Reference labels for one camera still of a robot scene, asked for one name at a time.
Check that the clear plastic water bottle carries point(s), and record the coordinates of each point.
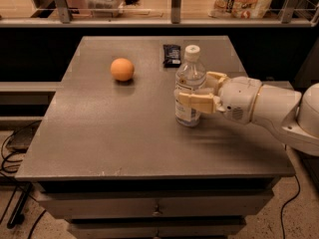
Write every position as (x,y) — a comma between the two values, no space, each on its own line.
(189,77)

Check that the dark snack packet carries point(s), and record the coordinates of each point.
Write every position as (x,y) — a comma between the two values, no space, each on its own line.
(171,56)

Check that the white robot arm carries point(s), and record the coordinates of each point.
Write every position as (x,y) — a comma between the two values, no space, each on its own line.
(291,117)

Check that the grey drawer cabinet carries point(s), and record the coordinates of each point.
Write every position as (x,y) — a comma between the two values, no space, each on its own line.
(107,153)

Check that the orange fruit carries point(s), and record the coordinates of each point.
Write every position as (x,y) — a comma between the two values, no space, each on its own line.
(122,69)

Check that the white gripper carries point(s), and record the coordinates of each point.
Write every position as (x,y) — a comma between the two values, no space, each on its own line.
(239,99)

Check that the clear plastic container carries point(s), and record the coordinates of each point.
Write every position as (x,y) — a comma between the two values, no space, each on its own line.
(104,8)

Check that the printed snack bag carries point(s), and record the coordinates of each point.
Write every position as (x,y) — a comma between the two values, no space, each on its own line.
(241,9)

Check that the metal shelf rail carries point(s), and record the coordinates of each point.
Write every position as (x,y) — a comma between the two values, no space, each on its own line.
(151,13)

